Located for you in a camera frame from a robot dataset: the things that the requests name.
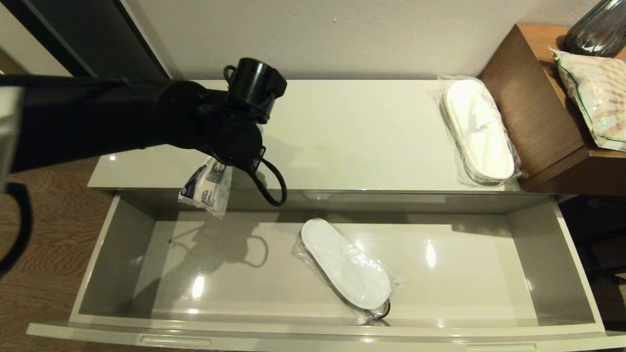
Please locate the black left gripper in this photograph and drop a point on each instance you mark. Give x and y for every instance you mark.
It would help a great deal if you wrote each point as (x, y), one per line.
(237, 144)

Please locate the white printed plastic packet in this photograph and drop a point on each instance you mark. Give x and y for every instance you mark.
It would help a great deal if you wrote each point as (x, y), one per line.
(208, 188)

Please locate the cream glossy wide drawer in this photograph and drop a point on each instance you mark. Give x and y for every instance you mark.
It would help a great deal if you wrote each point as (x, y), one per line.
(293, 298)

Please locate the white slippers plastic wrap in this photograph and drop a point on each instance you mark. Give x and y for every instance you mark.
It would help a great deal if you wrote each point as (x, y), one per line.
(477, 129)

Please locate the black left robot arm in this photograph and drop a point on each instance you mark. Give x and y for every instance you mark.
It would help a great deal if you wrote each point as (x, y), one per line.
(98, 117)

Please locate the cream glossy low cabinet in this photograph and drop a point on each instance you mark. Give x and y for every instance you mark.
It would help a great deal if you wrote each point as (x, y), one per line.
(352, 137)

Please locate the dark glass door panel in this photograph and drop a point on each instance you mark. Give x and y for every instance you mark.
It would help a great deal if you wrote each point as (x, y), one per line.
(107, 44)

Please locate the white slippers flat in plastic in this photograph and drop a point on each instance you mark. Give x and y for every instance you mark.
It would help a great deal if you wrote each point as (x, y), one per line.
(347, 266)

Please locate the brown wooden side table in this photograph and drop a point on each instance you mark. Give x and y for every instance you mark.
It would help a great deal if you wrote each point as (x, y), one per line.
(533, 112)

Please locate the patterned snack bag green trim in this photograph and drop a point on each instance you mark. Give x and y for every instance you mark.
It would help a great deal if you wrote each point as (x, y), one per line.
(599, 98)

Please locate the dark ribbed glass vase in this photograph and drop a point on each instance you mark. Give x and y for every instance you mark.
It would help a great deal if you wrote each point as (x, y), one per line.
(596, 32)

